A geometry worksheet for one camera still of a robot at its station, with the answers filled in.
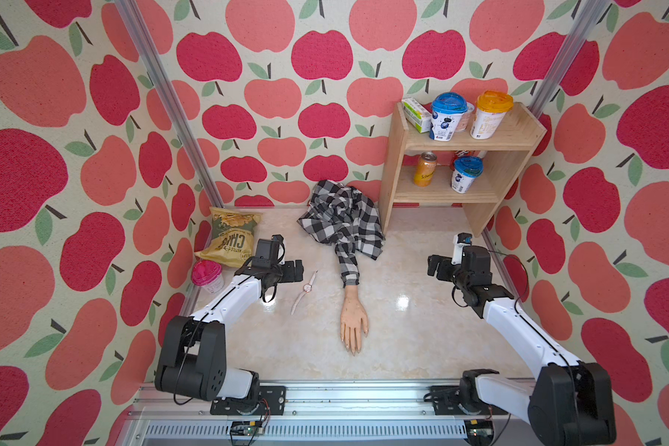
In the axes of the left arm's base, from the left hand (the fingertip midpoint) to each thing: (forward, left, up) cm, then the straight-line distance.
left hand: (293, 271), depth 90 cm
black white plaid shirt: (+30, -19, -4) cm, 36 cm away
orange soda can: (+28, -44, +20) cm, 56 cm away
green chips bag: (+16, +24, -1) cm, 29 cm away
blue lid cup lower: (+26, -57, +23) cm, 67 cm away
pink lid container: (-2, +27, +1) cm, 27 cm away
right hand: (-1, -49, +5) cm, 50 cm away
